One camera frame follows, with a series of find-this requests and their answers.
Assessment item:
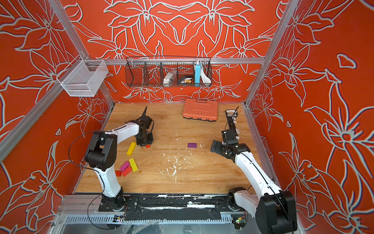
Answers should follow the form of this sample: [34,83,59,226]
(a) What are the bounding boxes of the magenta block front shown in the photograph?
[120,161,130,171]

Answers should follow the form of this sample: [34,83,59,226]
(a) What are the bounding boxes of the light blue box in basket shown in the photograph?
[194,63,201,87]

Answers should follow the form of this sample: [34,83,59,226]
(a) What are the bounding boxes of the red plastic tool case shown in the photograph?
[182,98,218,122]

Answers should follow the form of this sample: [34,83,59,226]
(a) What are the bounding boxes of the red long block front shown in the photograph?
[121,166,132,176]

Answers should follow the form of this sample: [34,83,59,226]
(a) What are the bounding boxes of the black wire wall basket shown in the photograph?
[125,56,213,88]

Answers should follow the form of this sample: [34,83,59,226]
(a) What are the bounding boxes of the silver bag in basket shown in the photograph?
[162,70,177,87]

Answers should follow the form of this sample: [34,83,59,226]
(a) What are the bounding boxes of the yellow long block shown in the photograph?
[126,142,137,156]
[129,158,138,172]

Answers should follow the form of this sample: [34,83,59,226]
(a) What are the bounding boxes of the white cables in basket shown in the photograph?
[200,68,212,86]

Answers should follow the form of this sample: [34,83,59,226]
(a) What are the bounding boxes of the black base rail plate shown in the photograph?
[98,193,250,222]

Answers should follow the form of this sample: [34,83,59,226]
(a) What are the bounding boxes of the purple block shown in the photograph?
[188,142,197,148]

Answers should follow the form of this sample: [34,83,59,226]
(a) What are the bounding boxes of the yellow long block front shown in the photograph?
[129,158,138,172]

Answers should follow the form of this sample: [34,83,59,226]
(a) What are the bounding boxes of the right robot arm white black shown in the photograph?
[211,130,298,234]

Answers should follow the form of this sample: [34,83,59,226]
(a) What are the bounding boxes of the black box in basket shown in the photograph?
[177,75,194,84]

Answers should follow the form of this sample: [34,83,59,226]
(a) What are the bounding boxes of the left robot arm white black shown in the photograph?
[84,115,154,210]

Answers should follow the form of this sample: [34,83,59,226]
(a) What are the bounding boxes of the black strip tool with white end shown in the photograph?
[225,108,240,136]

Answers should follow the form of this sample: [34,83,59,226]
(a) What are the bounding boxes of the white wire basket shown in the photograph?
[57,60,108,97]

